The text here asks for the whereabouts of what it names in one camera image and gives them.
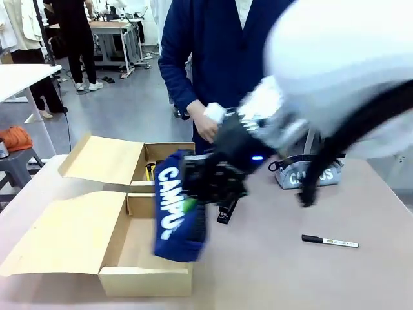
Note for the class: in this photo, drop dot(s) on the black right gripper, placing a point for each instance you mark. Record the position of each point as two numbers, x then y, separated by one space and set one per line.
232 142

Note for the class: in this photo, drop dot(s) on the blue CAMPUS pencil case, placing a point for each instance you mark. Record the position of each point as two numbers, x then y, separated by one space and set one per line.
167 206

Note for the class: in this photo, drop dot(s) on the small cardboard box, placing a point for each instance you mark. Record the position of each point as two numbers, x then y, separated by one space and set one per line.
103 158

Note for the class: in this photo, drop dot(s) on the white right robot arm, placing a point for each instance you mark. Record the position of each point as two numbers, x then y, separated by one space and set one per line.
322 48

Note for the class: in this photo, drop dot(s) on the large open cardboard box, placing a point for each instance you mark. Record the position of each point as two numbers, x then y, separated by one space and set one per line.
71 232

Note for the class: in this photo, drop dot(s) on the person's right hand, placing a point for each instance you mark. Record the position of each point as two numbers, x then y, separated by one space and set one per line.
205 124

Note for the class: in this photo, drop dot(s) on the yellow and black tool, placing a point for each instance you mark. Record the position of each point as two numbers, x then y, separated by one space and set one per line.
149 172

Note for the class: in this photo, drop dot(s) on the grey CAMPUS pencil case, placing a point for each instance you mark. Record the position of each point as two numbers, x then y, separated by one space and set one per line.
287 179

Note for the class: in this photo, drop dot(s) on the black white marker pen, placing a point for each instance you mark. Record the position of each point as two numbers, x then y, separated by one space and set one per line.
329 241

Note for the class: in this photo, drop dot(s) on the person in blue jacket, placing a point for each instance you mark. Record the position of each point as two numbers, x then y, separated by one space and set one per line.
219 48

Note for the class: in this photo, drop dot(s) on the black sandals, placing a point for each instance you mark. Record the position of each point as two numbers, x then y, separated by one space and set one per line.
108 79

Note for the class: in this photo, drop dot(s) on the grey workshop desk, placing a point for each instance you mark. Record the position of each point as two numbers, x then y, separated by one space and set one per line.
109 29

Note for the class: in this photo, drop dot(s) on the person in black clothes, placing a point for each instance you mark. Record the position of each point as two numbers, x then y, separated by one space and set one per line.
77 32

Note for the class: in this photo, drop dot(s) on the orange cloth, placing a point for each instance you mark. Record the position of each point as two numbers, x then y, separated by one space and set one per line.
16 137

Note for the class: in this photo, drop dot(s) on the grey metal cylinder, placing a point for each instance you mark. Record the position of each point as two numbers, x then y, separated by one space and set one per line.
2 150

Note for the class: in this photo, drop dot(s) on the white table with leg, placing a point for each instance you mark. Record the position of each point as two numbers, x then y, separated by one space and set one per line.
19 77

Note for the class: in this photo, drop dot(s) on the black tripod pole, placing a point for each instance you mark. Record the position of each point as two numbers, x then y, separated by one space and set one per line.
43 32

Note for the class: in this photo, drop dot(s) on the person in cream coat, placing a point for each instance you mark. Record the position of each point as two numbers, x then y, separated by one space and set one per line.
22 26

